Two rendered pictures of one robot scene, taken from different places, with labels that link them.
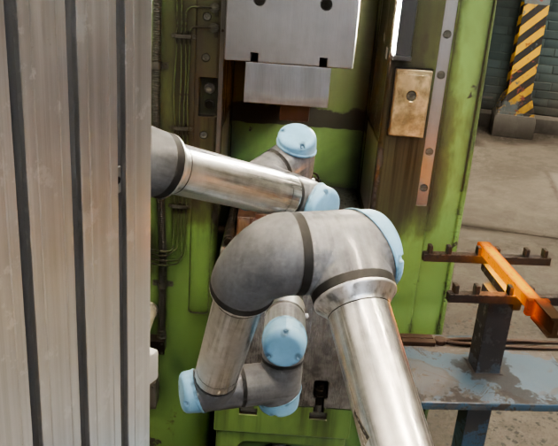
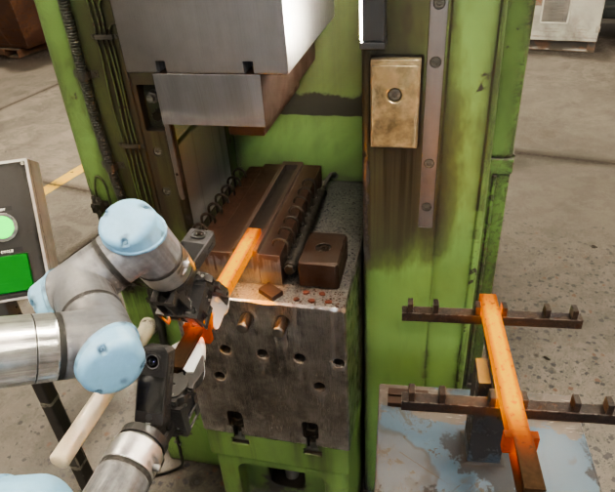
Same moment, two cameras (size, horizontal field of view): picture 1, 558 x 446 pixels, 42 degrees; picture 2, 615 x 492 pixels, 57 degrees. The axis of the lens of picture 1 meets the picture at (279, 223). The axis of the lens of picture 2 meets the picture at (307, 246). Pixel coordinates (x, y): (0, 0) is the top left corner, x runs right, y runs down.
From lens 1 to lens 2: 0.88 m
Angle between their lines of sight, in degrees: 19
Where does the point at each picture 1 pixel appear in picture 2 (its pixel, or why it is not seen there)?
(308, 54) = (226, 58)
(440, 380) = (415, 473)
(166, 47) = (90, 52)
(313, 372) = (299, 414)
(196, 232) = not seen: hidden behind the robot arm
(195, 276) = not seen: hidden behind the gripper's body
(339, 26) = (260, 16)
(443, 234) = (457, 259)
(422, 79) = (406, 71)
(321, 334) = (299, 380)
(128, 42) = not seen: outside the picture
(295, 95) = (222, 112)
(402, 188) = (398, 208)
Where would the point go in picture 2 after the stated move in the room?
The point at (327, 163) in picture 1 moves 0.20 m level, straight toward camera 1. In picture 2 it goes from (342, 155) to (322, 190)
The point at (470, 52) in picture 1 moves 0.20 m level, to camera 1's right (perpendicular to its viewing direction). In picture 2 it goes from (477, 26) to (603, 25)
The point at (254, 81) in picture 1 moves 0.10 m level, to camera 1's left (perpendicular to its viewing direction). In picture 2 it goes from (169, 99) to (119, 97)
